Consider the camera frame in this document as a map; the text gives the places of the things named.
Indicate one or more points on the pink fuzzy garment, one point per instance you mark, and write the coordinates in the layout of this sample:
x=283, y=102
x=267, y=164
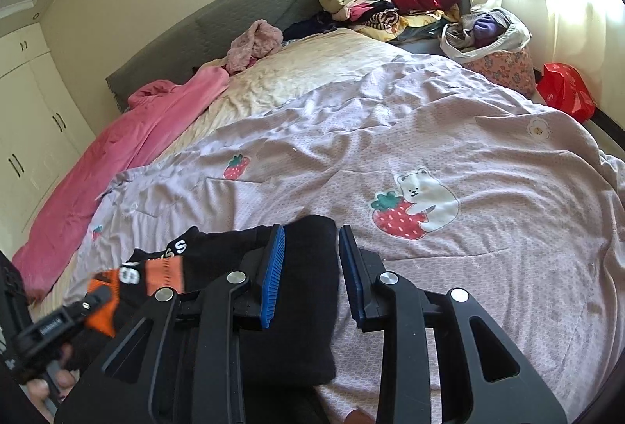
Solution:
x=256, y=42

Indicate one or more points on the person's left hand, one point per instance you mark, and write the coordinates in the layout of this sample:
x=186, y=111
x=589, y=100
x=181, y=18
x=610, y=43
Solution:
x=38, y=391

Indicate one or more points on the white wardrobe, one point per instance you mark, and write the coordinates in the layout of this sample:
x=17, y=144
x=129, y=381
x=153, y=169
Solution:
x=42, y=132

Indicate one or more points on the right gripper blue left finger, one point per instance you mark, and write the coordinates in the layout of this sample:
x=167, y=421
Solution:
x=270, y=273

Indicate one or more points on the black sweater orange cuffs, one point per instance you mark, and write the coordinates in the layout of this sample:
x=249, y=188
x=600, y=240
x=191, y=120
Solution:
x=181, y=340

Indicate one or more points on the lilac strawberry print bedsheet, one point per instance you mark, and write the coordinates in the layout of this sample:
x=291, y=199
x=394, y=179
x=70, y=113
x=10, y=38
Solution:
x=454, y=181

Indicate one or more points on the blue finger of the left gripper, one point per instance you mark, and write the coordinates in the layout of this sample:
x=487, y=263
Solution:
x=95, y=300

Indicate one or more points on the red plastic bag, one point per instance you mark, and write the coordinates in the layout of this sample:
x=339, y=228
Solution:
x=564, y=89

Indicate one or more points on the white bag of clothes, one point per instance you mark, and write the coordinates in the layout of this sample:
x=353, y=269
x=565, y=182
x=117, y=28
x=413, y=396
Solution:
x=479, y=34

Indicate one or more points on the pink quilt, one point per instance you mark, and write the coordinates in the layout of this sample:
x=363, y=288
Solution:
x=158, y=113

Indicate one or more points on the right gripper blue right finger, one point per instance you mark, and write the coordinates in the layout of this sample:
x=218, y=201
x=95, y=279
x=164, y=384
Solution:
x=356, y=277

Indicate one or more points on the cream bed sheet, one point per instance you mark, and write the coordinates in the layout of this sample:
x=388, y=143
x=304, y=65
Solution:
x=300, y=68

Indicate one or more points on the person's right hand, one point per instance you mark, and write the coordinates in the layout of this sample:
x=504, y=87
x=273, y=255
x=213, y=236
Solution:
x=357, y=416

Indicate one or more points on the grey quilted headboard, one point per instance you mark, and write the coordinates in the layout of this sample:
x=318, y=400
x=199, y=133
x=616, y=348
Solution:
x=204, y=35

